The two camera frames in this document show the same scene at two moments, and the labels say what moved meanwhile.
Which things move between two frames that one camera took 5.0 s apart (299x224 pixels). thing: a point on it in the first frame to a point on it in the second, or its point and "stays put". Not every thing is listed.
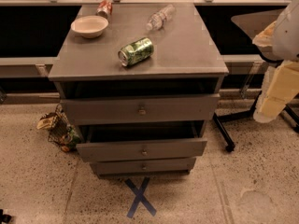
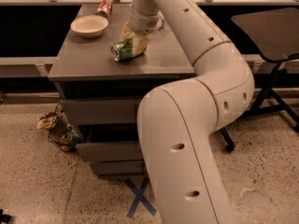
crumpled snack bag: x=47 y=121 stays put
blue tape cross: x=139 y=197 stays put
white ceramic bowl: x=89 y=26 stays put
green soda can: x=135 y=52 to x=122 y=49
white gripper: x=287 y=36 to x=142 y=24
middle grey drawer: x=133 y=150 stays put
